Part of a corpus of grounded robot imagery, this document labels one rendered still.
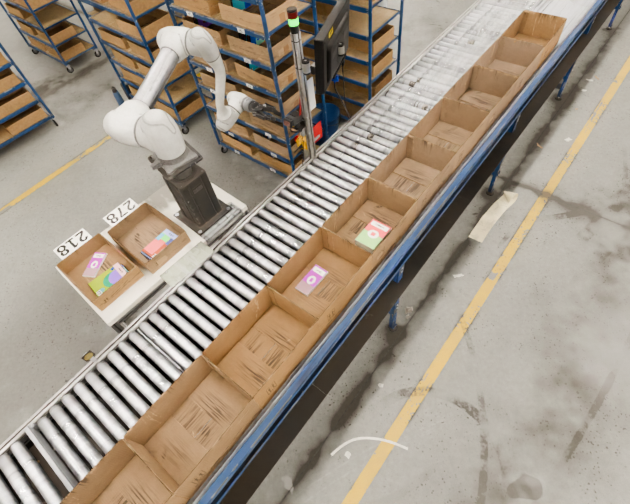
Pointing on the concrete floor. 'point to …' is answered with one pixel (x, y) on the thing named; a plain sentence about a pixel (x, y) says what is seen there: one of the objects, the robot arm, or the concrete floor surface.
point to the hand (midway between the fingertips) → (274, 115)
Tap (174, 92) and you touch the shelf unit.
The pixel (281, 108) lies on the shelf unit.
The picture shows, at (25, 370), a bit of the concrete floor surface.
